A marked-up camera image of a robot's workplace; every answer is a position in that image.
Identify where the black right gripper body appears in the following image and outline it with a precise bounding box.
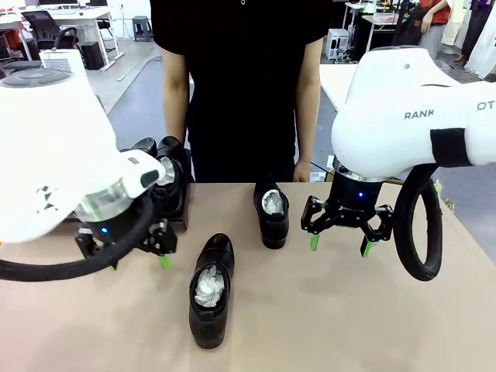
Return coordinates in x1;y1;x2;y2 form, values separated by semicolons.
327;172;384;229

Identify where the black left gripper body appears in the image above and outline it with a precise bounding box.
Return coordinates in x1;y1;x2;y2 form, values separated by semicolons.
79;201;144;246

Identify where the black leather strap shoe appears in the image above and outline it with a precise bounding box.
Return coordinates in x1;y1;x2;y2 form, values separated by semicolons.
188;232;236;350
119;137;158;156
149;135;189;218
253;181;291;250

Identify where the person's left forearm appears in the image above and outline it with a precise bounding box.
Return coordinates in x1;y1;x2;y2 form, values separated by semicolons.
294;36;325;162

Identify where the person's right forearm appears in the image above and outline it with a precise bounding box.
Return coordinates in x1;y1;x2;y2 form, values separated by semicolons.
161;48;191;146

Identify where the black metal shoe stand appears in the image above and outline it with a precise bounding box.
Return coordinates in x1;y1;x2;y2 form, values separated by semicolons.
166;148;194;233

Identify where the person's left hand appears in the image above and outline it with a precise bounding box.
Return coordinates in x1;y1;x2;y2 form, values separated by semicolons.
292;157;312;183

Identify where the large white table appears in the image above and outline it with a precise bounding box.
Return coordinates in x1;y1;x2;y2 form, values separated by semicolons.
319;63;361;114

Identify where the person in black shirt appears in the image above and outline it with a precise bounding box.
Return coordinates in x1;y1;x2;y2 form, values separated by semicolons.
149;0;334;184

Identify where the white computer case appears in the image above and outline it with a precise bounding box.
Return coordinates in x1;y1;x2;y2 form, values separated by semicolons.
327;28;353;62

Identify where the white air purifier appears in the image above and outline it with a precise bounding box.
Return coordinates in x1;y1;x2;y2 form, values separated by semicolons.
38;49;86;74

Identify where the black computer tower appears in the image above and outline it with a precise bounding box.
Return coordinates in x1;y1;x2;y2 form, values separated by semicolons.
80;41;105;71

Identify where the black hanging garment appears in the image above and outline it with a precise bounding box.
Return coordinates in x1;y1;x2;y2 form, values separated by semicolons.
389;0;427;48

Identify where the white workbench desk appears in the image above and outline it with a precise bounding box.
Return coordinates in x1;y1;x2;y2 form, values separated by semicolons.
343;2;406;65

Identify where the black visitor chair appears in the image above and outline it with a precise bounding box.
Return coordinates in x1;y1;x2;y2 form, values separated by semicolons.
3;60;43;73

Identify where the beige hanging garment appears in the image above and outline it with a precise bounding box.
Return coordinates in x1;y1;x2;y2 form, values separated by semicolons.
441;0;468;47

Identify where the person in red top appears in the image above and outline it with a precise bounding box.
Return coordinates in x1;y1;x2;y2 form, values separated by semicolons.
409;0;453;59

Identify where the grey plastic stool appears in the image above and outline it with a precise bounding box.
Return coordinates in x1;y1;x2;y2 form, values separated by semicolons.
133;15;157;43

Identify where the person in purple top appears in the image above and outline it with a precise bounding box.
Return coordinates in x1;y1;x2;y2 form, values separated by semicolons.
460;0;496;63

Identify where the black mesh office chair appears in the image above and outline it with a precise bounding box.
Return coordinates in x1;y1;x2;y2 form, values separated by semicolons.
21;10;81;51

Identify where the white office desk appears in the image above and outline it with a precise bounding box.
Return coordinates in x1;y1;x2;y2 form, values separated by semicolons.
0;7;125;73

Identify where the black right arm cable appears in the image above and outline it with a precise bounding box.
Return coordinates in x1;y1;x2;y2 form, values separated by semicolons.
394;164;444;282

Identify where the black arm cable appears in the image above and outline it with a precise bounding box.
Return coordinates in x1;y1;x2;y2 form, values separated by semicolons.
394;164;444;282
0;195;156;283

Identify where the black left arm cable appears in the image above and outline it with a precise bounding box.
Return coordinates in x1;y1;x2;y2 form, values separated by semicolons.
0;195;156;283

